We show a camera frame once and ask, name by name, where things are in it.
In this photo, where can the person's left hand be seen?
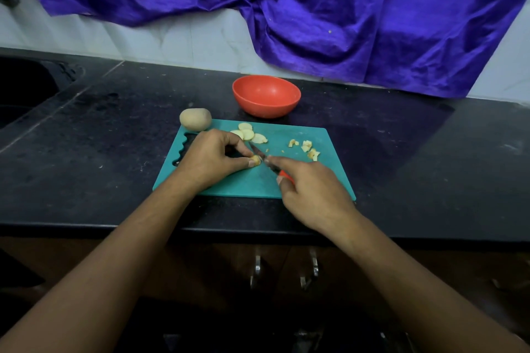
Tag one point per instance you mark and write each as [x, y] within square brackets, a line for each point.
[205, 162]

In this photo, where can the person's right hand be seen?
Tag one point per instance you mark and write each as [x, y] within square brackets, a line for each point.
[319, 191]

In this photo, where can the teal plastic cutting board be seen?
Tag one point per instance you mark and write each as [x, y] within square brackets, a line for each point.
[331, 168]

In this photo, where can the whole brown potato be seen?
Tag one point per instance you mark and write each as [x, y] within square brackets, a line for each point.
[195, 119]

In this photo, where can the pile of diced apple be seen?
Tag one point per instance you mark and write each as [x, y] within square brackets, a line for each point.
[307, 147]

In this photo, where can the orange bowl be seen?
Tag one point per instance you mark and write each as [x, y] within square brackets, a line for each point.
[267, 96]

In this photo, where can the person's left forearm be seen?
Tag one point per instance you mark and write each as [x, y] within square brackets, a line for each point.
[91, 282]

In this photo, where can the person's right forearm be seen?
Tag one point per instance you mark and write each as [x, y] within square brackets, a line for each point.
[431, 291]

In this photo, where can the purple cloth curtain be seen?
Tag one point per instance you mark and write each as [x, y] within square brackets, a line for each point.
[356, 9]

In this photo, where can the dark kitchen sink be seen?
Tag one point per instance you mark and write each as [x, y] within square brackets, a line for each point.
[29, 88]

